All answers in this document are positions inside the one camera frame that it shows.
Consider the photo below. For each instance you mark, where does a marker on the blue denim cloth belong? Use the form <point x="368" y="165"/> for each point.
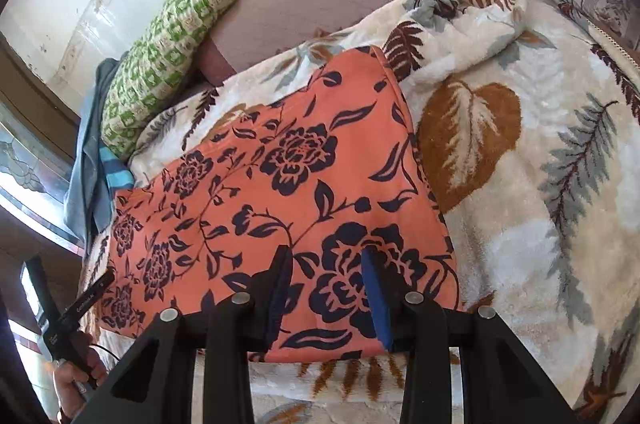
<point x="82" y="184"/>

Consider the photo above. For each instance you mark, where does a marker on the green checked pillow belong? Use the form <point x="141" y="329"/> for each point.
<point x="170" y="54"/>

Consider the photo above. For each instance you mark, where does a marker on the teal striped cloth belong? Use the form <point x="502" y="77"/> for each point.
<point x="115" y="174"/>

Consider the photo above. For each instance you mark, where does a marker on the cream leaf-print blanket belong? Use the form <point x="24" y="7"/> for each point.
<point x="500" y="229"/>

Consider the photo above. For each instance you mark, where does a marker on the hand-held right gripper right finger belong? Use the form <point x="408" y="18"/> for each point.
<point x="377" y="304"/>

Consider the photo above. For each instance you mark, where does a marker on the brown wooden stained-glass door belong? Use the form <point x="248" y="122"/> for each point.
<point x="30" y="164"/>

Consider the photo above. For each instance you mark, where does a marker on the person's left hand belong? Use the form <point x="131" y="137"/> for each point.
<point x="70" y="384"/>

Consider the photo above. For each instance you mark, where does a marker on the orange floral garment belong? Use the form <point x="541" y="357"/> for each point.
<point x="300" y="184"/>

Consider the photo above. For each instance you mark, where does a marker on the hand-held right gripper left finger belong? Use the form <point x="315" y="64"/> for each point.
<point x="280" y="304"/>

